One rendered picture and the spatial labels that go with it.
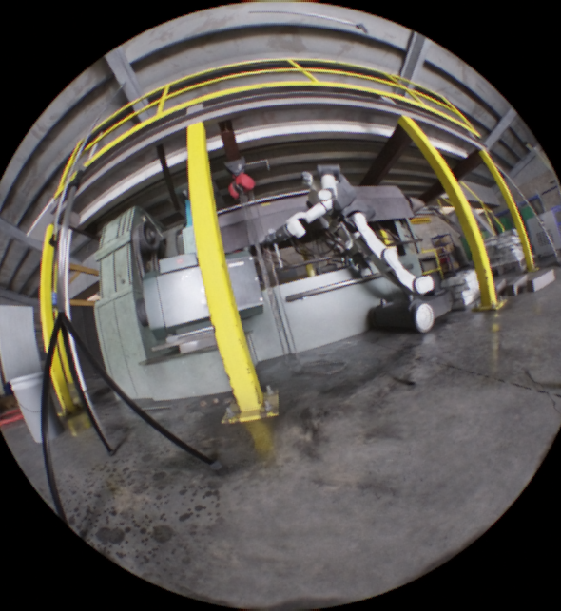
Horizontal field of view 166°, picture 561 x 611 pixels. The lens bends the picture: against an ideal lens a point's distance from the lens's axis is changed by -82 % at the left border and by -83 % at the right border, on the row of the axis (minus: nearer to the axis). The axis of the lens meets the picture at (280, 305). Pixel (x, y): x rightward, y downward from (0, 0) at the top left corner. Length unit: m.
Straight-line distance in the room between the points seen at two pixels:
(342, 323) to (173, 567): 1.77
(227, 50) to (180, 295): 4.91
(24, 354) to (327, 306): 6.53
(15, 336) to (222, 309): 5.97
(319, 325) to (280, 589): 1.64
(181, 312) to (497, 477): 1.38
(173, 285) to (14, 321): 5.61
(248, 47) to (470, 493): 5.55
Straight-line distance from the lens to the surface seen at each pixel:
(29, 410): 1.46
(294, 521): 0.43
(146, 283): 1.27
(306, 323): 1.65
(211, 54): 5.17
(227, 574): 0.43
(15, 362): 6.20
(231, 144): 1.61
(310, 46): 5.56
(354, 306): 1.77
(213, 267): 0.80
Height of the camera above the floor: 0.38
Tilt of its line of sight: 2 degrees up
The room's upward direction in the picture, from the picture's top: 15 degrees counter-clockwise
